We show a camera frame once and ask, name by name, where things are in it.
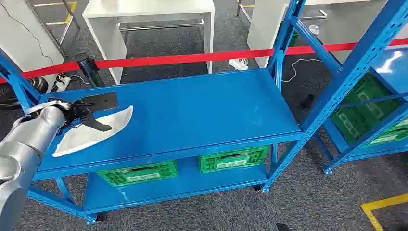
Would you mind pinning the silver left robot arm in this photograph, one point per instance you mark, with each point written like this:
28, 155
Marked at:
28, 140

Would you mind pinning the white board panel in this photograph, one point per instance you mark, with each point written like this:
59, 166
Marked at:
22, 35

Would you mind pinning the dark left robot hand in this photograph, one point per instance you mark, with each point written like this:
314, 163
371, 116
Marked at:
81, 115

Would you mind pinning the red barrier belt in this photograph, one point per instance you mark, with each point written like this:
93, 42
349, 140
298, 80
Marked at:
178, 59

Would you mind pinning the metal stand frame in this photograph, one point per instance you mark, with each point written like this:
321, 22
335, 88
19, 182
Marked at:
68, 22

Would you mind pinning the blue metal shelf rack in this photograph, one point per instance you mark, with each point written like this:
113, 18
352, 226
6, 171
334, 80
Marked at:
191, 108
376, 63

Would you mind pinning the black robot foot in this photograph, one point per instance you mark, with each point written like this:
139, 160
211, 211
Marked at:
282, 227

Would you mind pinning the round clear lid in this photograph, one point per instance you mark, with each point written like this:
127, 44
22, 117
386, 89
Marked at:
314, 29

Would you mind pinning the white table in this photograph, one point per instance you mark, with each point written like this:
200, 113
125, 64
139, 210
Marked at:
143, 9

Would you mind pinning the metal chair frame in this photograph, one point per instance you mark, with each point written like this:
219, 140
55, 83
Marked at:
318, 14

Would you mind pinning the white floor device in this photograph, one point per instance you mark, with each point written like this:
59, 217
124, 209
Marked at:
238, 63

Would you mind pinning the green plastic crate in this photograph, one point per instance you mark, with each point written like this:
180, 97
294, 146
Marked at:
234, 159
140, 173
390, 135
360, 111

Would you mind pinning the white curved plastic panel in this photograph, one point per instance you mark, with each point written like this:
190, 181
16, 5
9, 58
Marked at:
95, 134

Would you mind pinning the white pillar cabinet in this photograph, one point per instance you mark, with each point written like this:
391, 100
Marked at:
264, 28

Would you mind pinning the black barrier post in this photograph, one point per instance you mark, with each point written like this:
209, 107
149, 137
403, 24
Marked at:
87, 68

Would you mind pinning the white power strip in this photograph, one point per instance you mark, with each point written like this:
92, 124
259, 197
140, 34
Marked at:
62, 83

